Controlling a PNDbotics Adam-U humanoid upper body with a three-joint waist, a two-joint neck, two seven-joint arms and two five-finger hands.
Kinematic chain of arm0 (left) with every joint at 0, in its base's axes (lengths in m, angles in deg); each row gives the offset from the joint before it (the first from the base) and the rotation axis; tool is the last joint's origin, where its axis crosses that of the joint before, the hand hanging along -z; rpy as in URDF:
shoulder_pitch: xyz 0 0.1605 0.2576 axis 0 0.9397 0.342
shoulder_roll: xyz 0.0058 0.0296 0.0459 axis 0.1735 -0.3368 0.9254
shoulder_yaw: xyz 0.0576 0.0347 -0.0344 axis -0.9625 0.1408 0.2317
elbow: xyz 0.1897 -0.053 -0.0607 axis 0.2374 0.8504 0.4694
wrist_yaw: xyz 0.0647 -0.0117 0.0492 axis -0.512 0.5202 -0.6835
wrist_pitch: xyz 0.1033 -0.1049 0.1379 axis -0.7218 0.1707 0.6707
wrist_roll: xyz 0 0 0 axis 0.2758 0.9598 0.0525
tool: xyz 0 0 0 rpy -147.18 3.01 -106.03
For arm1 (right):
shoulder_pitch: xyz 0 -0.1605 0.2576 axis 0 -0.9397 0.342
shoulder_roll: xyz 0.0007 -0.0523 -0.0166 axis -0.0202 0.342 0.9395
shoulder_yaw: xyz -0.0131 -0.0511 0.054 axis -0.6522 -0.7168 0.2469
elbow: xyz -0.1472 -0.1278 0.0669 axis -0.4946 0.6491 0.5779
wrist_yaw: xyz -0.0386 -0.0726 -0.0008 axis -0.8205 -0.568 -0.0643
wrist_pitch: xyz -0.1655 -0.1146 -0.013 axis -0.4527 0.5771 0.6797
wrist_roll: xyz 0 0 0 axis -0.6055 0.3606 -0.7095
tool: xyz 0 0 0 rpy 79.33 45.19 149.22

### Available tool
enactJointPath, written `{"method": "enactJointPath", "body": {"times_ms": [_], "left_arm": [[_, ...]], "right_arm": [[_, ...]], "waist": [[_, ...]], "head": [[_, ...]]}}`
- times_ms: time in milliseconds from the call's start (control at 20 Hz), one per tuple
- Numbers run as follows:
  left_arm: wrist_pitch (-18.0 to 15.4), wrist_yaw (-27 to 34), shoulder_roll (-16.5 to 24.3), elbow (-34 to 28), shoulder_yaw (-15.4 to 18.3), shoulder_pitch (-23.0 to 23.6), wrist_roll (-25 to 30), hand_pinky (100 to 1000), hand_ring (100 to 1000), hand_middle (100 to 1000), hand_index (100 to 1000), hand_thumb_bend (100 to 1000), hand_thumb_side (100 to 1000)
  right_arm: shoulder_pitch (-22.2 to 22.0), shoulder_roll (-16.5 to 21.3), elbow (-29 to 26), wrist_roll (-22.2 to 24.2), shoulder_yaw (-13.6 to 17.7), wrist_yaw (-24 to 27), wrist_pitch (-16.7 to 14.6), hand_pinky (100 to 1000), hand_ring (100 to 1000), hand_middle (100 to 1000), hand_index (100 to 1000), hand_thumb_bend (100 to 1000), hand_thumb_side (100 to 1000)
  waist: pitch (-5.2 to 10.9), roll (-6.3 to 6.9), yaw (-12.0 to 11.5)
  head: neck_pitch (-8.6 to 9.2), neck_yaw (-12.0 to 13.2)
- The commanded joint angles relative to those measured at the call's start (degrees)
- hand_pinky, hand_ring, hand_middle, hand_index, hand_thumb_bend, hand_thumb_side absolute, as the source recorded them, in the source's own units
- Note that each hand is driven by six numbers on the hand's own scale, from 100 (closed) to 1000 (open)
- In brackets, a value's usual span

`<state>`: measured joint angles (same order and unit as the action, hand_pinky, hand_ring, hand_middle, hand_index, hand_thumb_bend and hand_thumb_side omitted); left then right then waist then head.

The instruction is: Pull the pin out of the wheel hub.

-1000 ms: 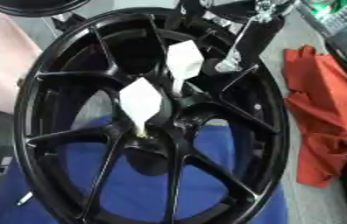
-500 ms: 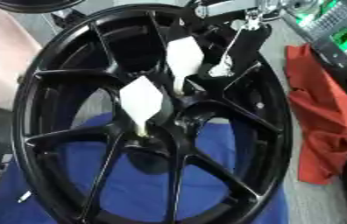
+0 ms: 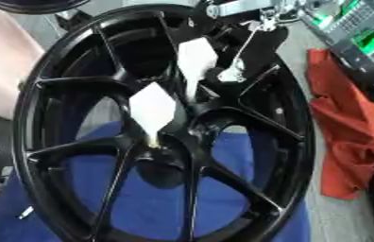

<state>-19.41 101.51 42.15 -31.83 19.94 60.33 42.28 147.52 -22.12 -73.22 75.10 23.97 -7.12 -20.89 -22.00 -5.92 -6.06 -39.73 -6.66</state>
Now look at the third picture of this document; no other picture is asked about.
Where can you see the crumpled red cloth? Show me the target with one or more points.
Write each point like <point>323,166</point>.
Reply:
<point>350,126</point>

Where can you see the black spoked wheel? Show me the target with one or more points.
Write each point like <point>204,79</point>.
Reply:
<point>85,148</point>

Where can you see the white hub pin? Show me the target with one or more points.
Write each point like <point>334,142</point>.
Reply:
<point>197,58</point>

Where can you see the pale pink fabric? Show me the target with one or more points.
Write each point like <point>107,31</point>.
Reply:
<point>3,63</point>

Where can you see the black round tyre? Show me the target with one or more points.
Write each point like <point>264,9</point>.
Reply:
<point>36,5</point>

